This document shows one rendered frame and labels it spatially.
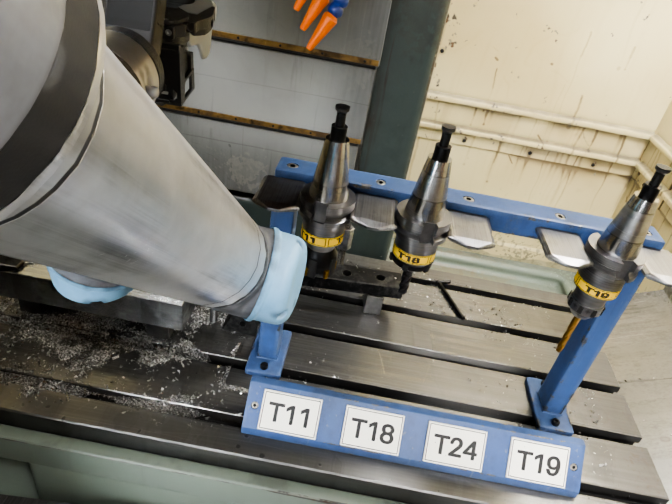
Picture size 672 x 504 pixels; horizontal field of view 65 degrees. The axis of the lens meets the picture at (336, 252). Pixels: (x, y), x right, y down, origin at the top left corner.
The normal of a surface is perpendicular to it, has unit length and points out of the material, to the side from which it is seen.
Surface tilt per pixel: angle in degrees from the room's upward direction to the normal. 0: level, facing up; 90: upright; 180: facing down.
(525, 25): 90
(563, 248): 0
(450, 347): 0
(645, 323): 24
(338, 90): 90
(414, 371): 0
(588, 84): 90
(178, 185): 87
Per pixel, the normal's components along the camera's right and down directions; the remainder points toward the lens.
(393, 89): -0.11, 0.55
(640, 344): -0.27, -0.82
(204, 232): 0.92, 0.37
